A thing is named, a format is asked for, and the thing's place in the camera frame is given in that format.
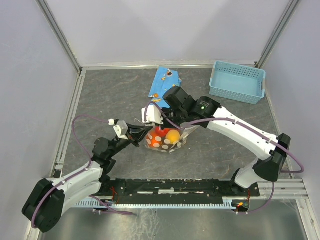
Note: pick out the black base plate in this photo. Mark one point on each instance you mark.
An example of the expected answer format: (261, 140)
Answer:
(174, 191)

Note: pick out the orange fruit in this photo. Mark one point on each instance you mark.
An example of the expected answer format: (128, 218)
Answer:
(153, 140)

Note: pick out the light blue cable duct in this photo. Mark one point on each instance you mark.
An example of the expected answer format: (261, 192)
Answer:
(227, 204)

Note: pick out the light blue plastic basket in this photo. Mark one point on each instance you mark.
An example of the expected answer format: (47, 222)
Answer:
(237, 82)

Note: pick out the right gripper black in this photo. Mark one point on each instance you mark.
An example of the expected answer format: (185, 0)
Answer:
(166, 125)

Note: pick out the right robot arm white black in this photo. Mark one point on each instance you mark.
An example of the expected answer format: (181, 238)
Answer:
(271, 150)

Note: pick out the blue patterned cloth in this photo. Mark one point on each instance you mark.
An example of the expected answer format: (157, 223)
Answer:
(164, 80)

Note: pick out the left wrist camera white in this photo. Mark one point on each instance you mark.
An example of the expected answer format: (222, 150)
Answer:
(120, 128)

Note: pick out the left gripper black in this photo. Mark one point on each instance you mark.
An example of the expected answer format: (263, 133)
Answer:
(136, 133)

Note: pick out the red bell pepper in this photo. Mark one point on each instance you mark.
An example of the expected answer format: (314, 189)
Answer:
(161, 132)

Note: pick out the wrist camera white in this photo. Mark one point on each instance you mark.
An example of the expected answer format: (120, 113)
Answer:
(120, 128)
(152, 115)

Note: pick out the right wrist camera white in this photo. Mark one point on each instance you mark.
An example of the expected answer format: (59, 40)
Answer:
(152, 115)

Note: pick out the small yellow fruit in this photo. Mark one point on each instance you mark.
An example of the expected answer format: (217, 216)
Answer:
(172, 137)

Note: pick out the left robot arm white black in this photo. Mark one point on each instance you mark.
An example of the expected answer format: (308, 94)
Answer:
(51, 198)

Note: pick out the clear zip top bag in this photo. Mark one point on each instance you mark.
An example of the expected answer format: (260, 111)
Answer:
(167, 148)

